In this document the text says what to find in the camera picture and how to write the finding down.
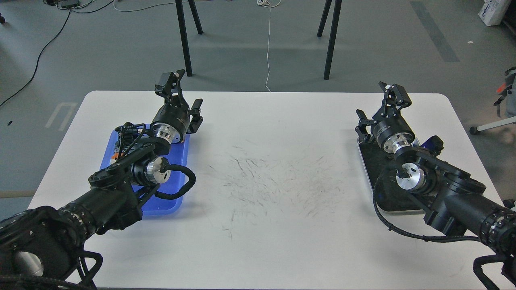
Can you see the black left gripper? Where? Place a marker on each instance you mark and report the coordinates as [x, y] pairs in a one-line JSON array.
[[172, 121]]

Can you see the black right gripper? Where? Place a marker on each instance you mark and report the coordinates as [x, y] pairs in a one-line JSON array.
[[392, 132]]

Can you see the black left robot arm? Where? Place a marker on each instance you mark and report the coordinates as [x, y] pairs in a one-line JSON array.
[[43, 248]]

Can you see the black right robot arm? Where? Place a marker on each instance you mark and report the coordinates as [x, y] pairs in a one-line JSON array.
[[399, 167]]

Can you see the silver metal tray black mat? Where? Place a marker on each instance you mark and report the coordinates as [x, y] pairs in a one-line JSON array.
[[390, 197]]

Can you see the black table leg left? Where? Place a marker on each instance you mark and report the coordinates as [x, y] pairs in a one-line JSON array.
[[183, 31]]

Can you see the black table leg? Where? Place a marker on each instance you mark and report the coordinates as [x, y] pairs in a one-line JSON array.
[[333, 32], [183, 31]]

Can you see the black table leg right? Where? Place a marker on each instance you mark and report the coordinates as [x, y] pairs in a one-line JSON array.
[[333, 32]]

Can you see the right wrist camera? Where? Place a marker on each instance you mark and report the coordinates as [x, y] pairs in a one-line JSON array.
[[434, 145]]

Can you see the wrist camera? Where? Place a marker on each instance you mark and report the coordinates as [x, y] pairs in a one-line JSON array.
[[128, 135], [434, 145]]

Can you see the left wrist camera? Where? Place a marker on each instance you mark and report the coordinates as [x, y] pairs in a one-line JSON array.
[[128, 135]]

